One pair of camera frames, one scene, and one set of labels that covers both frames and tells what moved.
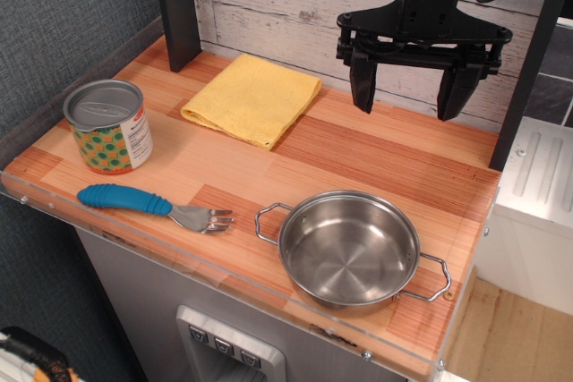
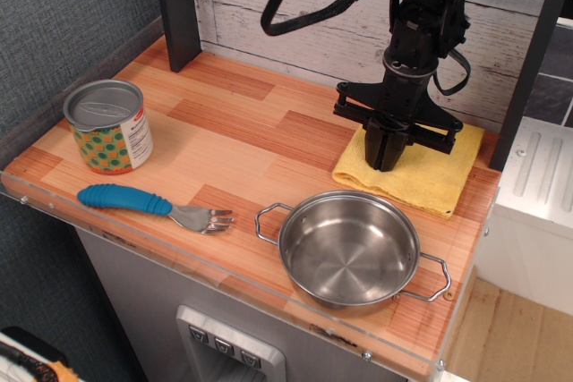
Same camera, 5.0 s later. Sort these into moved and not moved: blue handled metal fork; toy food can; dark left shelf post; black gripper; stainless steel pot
Moved: black gripper
Not moved: toy food can; stainless steel pot; blue handled metal fork; dark left shelf post
